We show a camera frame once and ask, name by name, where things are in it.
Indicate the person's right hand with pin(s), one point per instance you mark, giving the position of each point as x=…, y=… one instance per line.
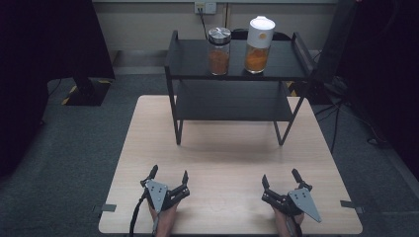
x=281, y=225

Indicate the black stand base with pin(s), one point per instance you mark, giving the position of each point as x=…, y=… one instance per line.
x=89, y=94

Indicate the black metal rack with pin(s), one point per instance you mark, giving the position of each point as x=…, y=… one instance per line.
x=191, y=59

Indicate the person's left hand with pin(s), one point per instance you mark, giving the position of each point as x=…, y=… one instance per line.
x=164, y=220

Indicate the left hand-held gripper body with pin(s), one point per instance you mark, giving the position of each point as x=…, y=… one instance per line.
x=158, y=194

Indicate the white wall socket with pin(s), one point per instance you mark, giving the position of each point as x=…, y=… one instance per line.
x=205, y=7

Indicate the white lid spice jar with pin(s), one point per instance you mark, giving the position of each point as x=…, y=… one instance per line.
x=261, y=36

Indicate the grey tape strip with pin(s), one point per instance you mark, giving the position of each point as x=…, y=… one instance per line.
x=108, y=207
x=351, y=205

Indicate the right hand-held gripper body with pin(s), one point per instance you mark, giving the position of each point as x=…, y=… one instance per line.
x=296, y=202

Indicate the dark curtain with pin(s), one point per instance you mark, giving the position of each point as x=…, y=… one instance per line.
x=39, y=65
x=388, y=65

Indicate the metal lid glass spice jar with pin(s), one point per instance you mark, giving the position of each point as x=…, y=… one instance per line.
x=219, y=52

